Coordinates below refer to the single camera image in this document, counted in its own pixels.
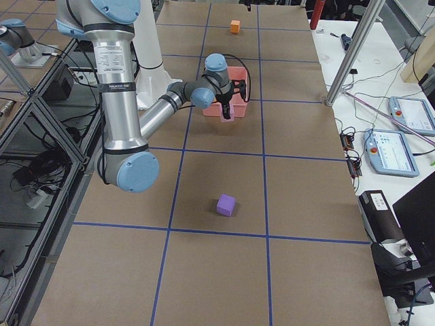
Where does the orange foam block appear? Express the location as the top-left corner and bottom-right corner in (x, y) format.
(230, 20), (241, 34)

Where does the near teach pendant tablet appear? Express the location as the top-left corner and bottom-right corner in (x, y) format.
(364, 128), (419, 177)

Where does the far teach pendant tablet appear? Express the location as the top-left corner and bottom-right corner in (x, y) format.
(388, 96), (434, 137)

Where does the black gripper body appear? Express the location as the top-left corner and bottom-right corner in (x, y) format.
(215, 89), (234, 106)

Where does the pink plastic bin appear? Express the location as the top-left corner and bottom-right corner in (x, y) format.
(202, 66), (249, 119)

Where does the aluminium frame post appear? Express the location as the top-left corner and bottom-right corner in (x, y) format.
(325, 0), (386, 107)

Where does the black box device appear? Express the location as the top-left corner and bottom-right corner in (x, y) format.
(358, 190), (404, 244)

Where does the teach pendant tablet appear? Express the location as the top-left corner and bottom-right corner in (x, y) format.
(388, 96), (434, 137)
(364, 128), (419, 177)

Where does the purple foam block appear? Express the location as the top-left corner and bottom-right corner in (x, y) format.
(216, 194), (236, 217)

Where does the metal rod green tip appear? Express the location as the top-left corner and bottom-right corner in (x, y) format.
(342, 91), (435, 147)

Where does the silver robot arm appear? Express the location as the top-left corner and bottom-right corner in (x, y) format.
(1, 18), (35, 56)
(56, 1), (240, 193)

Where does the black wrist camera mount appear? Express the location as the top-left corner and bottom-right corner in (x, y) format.
(231, 79), (249, 103)

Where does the black monitor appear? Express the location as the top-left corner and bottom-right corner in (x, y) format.
(393, 173), (434, 265)

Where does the pink foam block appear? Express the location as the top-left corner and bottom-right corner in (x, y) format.
(220, 107), (234, 123)

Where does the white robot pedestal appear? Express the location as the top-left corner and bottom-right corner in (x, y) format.
(133, 0), (181, 110)

